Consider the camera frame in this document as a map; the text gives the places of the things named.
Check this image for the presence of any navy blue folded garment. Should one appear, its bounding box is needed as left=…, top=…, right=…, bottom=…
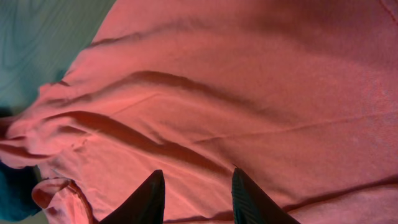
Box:
left=1, top=162, right=41, bottom=222

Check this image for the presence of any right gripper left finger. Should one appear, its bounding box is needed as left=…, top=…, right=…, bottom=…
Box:
left=99, top=170, right=165, bottom=224

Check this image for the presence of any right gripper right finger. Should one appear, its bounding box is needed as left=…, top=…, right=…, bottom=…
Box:
left=231, top=168, right=300, bottom=224

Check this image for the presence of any red t-shirt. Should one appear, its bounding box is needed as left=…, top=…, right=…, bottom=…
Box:
left=1, top=0, right=397, bottom=223

